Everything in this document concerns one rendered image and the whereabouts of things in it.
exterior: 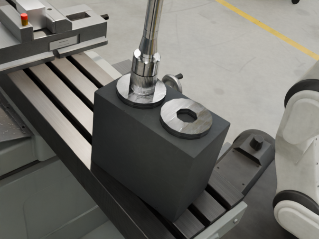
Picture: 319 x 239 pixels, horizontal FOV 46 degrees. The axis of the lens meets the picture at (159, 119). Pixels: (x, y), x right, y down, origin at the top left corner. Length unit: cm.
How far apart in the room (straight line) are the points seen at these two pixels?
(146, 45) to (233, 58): 249
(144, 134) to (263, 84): 230
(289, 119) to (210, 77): 186
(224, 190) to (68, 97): 44
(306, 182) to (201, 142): 55
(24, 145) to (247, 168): 74
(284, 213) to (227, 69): 190
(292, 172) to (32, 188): 73
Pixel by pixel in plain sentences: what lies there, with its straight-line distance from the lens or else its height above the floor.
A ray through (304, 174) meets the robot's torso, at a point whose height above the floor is 81.
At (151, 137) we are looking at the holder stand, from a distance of 62.
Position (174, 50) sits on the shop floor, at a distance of 297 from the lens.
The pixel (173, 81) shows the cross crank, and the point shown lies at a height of 67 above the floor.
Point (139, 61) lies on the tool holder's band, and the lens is 61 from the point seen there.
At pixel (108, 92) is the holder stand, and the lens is 67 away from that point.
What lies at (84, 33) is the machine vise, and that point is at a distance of 110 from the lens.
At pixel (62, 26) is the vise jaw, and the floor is 101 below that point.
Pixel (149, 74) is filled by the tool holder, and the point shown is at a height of 117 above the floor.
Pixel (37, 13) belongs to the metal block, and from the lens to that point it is 104.
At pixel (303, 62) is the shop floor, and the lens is 335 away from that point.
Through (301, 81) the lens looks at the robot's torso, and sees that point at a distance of 94.
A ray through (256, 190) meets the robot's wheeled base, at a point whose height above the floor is 57.
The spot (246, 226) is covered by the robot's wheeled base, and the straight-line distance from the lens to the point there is 122.
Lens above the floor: 153
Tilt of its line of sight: 42 degrees down
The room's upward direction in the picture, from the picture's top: 12 degrees clockwise
